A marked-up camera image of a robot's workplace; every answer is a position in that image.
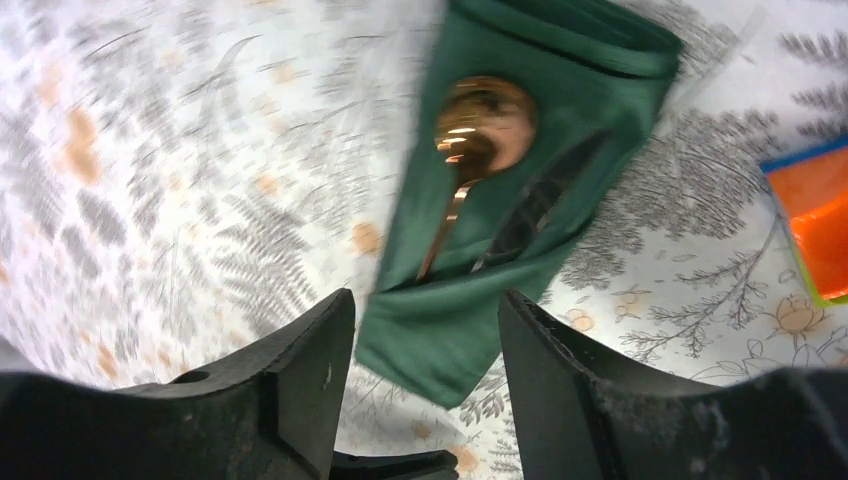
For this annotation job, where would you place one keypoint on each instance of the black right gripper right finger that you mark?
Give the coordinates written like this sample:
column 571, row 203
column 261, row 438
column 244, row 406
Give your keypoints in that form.
column 585, row 411

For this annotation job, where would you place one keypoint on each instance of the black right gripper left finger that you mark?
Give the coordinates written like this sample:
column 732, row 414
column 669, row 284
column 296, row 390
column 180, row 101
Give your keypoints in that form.
column 267, row 411

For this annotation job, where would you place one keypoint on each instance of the black table knife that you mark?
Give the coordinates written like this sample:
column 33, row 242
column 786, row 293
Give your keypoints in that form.
column 539, row 198

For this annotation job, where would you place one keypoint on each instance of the copper spoon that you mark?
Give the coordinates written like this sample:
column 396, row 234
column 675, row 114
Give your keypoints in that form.
column 486, row 126

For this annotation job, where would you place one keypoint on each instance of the dark green cloth napkin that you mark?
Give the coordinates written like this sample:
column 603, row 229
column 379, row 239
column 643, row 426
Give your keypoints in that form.
column 588, row 65

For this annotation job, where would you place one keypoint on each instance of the floral patterned table mat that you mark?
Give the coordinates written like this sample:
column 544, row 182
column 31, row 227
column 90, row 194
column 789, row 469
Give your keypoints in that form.
column 180, row 179

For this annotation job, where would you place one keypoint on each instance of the colourful toy block stack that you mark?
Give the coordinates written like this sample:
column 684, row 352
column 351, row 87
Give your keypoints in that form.
column 809, row 189

